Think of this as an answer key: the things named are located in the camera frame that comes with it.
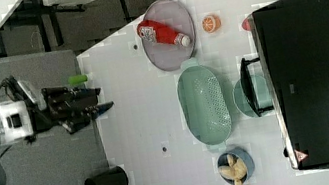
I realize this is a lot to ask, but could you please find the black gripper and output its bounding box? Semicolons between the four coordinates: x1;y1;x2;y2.
30;87;114;135

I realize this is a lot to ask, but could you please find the mint green oval strainer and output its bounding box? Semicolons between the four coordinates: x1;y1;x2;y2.
177;57;232;152

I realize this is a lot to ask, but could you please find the green cylinder object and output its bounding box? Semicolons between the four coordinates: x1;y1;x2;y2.
68;74;88;86

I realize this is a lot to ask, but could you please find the black cylinder cup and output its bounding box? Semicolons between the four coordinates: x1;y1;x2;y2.
84;166;129;185

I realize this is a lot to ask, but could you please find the red ketchup bottle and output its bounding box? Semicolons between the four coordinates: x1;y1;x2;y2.
136;19;191;47

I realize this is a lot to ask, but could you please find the grey round plate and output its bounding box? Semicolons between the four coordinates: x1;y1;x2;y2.
136;0;196;72

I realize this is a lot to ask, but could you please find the orange slice toy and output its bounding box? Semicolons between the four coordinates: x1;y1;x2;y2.
202;14;221;33

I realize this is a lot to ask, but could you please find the blue bowl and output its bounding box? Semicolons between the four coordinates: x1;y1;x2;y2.
216;146;255;183

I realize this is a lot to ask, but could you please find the yellow banana toy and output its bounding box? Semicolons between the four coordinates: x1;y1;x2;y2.
218;154;247;185

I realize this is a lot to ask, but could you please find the pink strawberry toy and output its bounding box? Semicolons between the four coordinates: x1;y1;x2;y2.
241;18;251;31

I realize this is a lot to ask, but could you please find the black toaster oven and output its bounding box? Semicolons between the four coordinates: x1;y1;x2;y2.
240;0;329;170

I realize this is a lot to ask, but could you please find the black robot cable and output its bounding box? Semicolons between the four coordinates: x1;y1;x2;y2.
0;74;34;161

